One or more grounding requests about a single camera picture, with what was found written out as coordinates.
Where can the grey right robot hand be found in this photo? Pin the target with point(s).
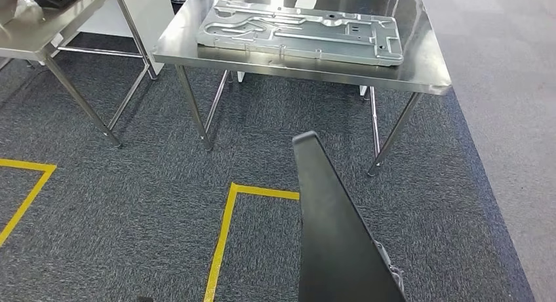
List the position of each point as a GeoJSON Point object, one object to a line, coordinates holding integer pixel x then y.
{"type": "Point", "coordinates": [393, 272]}

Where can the black plastic licence plate frame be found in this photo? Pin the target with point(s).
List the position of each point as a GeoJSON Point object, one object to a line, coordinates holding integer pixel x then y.
{"type": "Point", "coordinates": [339, 248]}

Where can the stainless steel workbench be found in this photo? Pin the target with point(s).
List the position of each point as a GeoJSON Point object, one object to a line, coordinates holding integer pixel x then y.
{"type": "Point", "coordinates": [425, 61]}

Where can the yellow floor tape square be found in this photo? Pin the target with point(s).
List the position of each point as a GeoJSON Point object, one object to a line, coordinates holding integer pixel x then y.
{"type": "Point", "coordinates": [221, 248]}

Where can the grey metal fixture plate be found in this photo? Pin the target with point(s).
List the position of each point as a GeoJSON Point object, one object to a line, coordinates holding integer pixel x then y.
{"type": "Point", "coordinates": [304, 48]}

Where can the white cabinet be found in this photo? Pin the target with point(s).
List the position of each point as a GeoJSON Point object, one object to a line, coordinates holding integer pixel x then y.
{"type": "Point", "coordinates": [147, 18]}

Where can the stainless steel side table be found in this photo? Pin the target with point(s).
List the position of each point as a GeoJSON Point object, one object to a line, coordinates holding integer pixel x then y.
{"type": "Point", "coordinates": [30, 35]}

